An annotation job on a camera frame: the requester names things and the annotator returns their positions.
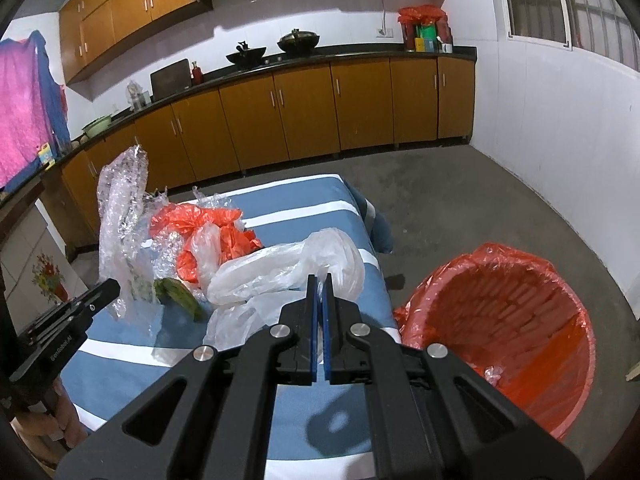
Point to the red plastic bag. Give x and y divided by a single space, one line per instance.
211 237

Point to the wooden lower kitchen cabinets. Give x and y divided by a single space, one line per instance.
271 119

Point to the blue white striped tablecloth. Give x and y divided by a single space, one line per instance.
318 432

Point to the pink hanging cloth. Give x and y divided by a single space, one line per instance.
25 125

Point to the wooden frame furniture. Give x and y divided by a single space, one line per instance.
633 373

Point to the clear bubble wrap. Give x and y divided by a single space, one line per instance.
127 251

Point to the clear glass jar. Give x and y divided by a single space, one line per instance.
137 97

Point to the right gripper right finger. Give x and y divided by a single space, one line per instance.
345 356

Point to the white plastic bag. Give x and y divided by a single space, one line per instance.
248 293

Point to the person's left hand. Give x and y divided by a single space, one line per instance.
65 419

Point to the green basin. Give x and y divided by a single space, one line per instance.
97 126

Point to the green paw print bag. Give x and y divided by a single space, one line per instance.
172 291

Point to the black lidded pot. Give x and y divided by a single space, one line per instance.
298 42

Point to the black wok with ladle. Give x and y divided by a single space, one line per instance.
245 56

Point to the red trash bin liner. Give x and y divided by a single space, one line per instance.
530 359

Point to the red bag of condiments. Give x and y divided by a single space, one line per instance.
426 29

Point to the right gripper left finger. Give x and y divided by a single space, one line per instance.
297 361

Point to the white flower decorated cabinet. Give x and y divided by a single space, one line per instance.
35 269

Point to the red mesh trash basket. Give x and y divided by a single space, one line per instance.
505 329

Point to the barred window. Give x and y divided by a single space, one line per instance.
598 26

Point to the dark cutting board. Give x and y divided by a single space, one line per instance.
170 80

